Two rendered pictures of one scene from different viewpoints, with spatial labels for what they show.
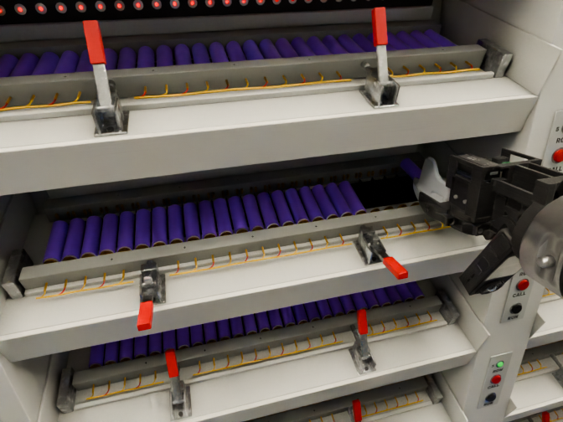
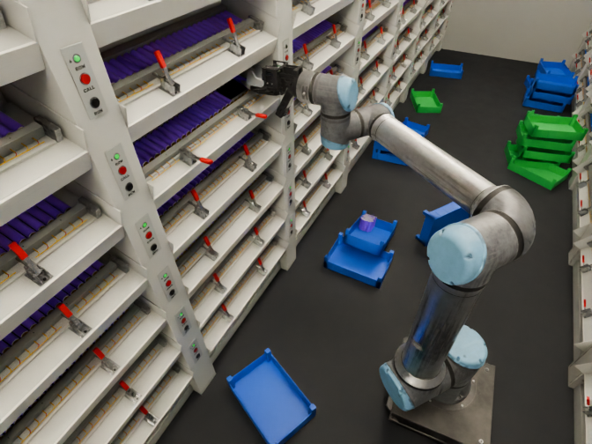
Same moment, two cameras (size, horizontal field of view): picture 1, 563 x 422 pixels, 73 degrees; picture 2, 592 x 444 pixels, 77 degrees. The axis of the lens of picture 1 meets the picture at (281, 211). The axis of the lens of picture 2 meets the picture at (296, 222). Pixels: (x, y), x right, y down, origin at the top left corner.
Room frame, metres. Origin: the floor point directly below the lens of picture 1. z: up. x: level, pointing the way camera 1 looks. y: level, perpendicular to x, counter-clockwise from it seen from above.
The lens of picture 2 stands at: (-0.40, 0.59, 1.50)
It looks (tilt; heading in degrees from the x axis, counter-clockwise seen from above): 44 degrees down; 311
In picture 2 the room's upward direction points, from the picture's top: 1 degrees counter-clockwise
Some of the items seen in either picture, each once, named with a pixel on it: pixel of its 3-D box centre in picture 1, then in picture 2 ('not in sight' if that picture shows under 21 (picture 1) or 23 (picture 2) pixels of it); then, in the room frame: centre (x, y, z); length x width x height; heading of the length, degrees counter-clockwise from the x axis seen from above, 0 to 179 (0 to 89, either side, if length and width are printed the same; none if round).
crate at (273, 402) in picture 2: not in sight; (270, 396); (0.05, 0.23, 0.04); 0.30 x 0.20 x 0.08; 169
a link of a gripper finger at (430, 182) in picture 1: (429, 178); (251, 78); (0.45, -0.19, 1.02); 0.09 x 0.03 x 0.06; 17
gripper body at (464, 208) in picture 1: (506, 203); (284, 80); (0.36, -0.24, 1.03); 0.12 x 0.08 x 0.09; 12
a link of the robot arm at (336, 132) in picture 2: not in sight; (337, 127); (0.18, -0.28, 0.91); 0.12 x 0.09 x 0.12; 65
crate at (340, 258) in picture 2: not in sight; (358, 259); (0.17, -0.56, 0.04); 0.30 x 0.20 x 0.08; 12
